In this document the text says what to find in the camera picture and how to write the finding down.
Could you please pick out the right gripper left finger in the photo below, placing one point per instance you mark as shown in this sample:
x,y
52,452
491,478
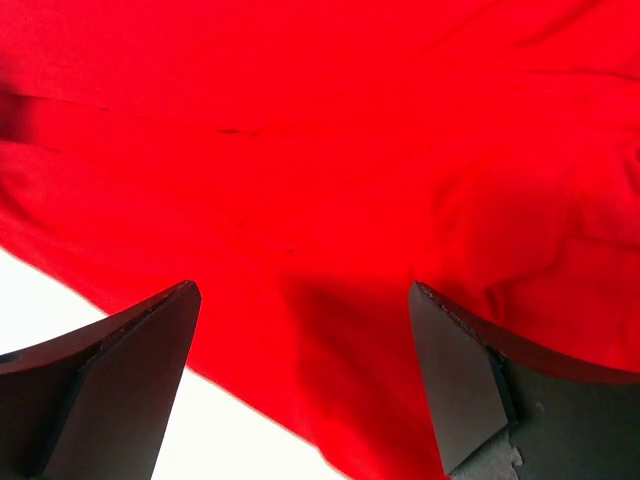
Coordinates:
x,y
95,403

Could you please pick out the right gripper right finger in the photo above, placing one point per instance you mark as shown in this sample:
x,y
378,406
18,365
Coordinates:
x,y
505,407

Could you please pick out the red t shirt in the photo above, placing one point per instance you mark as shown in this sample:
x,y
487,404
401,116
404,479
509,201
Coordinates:
x,y
306,161

